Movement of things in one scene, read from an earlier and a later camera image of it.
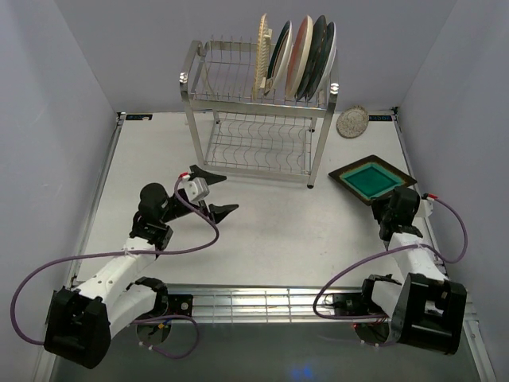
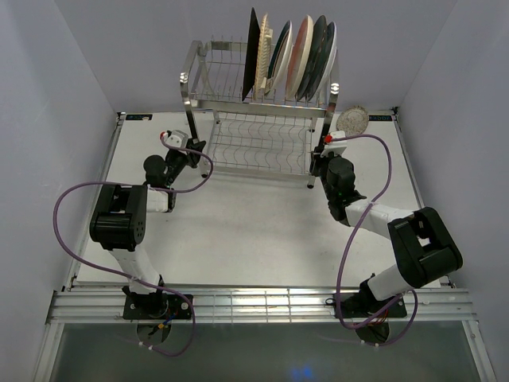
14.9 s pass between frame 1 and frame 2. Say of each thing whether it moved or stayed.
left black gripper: moved
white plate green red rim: stayed
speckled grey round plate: stayed
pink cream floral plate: stayed
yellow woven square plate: stayed
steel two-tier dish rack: stayed
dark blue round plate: stayed
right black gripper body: moved
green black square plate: moved
